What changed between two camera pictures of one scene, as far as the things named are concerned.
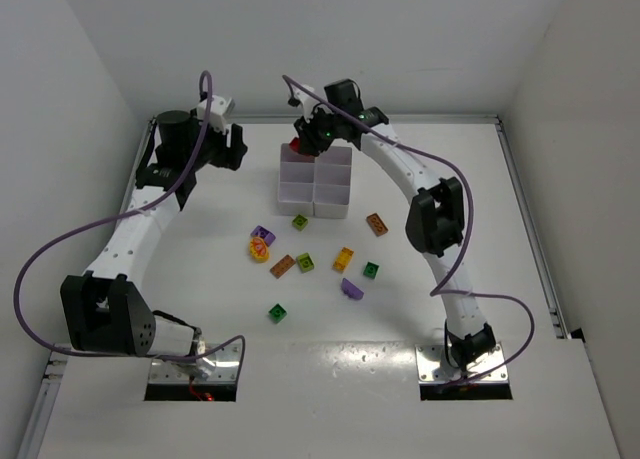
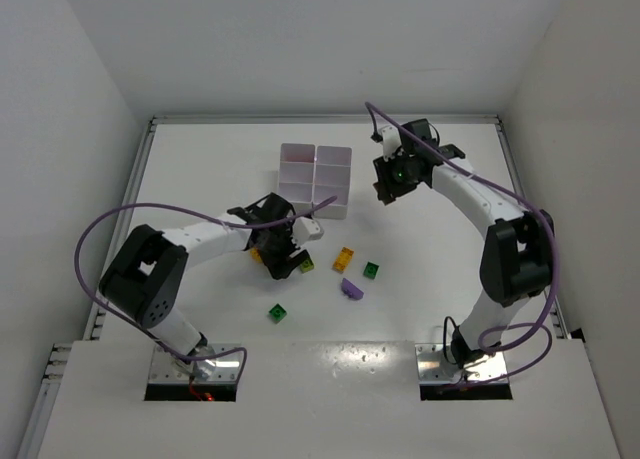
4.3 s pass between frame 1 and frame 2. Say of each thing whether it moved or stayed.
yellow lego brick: stayed
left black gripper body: moved
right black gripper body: moved
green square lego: stayed
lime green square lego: stayed
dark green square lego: stayed
